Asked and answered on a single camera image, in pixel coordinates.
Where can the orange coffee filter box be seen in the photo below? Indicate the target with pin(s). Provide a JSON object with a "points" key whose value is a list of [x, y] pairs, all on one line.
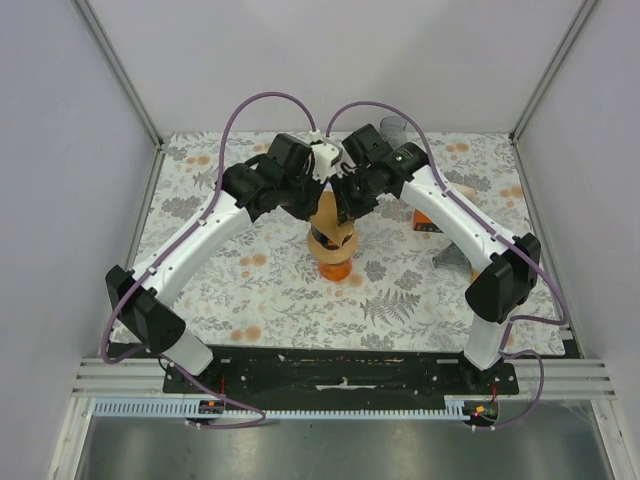
{"points": [[421, 222]]}

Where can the floral tablecloth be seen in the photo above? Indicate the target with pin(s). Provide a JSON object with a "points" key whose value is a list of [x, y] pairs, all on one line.
{"points": [[263, 288]]}

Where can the blue glass dripper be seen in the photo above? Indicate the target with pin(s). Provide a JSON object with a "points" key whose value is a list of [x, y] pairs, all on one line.
{"points": [[325, 241]]}

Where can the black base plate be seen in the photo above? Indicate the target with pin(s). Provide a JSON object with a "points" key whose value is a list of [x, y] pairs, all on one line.
{"points": [[350, 379]]}

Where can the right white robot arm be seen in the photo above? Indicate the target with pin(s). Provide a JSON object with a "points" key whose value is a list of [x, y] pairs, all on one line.
{"points": [[505, 263]]}

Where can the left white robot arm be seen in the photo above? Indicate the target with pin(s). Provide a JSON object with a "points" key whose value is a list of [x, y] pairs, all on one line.
{"points": [[142, 297]]}

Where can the grey glass carafe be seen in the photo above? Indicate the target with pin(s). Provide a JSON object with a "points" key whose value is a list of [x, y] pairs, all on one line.
{"points": [[393, 131]]}

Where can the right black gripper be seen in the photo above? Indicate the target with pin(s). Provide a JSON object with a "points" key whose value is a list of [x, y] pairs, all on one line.
{"points": [[347, 209]]}

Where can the brown paper coffee filter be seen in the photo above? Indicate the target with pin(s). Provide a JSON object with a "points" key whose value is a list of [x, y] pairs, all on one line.
{"points": [[326, 218]]}

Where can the orange glass carafe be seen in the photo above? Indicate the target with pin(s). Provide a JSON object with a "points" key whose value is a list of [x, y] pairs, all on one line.
{"points": [[335, 272]]}

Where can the white cable duct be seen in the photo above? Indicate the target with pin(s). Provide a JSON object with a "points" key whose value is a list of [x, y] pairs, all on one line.
{"points": [[196, 408]]}

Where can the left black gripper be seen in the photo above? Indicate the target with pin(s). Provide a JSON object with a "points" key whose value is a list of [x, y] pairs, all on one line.
{"points": [[306, 212]]}

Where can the wooden ring dripper stand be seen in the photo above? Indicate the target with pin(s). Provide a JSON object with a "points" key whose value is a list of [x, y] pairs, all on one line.
{"points": [[346, 252]]}

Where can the grey glass dripper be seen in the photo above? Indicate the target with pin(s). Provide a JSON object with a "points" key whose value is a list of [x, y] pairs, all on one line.
{"points": [[451, 257]]}

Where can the aluminium frame rail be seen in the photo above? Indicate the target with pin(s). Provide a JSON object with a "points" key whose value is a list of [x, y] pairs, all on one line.
{"points": [[564, 379]]}

